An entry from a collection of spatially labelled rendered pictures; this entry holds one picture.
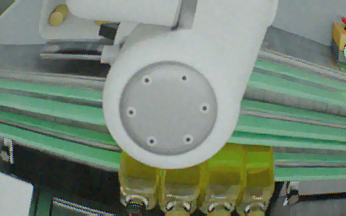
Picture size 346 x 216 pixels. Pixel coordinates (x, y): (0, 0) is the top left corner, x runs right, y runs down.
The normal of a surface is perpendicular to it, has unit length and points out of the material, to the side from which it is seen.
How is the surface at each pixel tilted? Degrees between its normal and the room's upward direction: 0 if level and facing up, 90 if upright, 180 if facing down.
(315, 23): 0
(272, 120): 90
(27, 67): 90
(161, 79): 17
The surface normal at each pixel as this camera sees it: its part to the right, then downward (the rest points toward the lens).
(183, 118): -0.02, 0.28
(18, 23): -0.05, 0.52
